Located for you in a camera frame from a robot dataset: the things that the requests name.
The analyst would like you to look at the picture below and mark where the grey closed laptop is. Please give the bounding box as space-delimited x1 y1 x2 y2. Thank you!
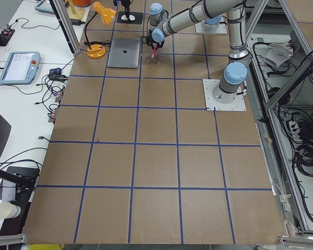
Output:
107 38 140 69

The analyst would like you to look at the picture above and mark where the orange cylindrical container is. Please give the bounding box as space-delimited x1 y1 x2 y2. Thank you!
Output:
73 0 92 8

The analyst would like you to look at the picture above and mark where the black power adapter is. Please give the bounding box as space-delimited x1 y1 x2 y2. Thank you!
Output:
70 18 85 26

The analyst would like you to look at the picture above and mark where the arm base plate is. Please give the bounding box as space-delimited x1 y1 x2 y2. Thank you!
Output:
195 21 227 35
202 79 247 111

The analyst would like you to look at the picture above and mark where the pink marker pen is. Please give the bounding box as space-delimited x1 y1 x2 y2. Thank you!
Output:
151 44 158 58

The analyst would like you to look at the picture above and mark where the wooden stand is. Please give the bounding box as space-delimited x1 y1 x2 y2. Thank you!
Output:
67 0 86 20

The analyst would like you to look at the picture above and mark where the white computer mouse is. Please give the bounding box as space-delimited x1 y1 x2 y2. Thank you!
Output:
121 15 136 21

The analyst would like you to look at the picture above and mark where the aluminium frame post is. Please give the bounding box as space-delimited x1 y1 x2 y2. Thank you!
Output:
50 0 80 55

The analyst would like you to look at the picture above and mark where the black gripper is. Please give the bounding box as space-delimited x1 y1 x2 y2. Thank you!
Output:
146 36 164 49
113 0 133 21

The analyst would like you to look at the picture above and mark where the blue teach pendant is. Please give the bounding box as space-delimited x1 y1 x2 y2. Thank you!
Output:
34 0 54 14
0 52 41 85

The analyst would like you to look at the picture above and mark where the white paper cup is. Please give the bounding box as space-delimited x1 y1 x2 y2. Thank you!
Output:
0 202 21 220

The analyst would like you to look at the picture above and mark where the orange desk lamp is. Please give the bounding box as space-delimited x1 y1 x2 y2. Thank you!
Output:
83 1 117 60

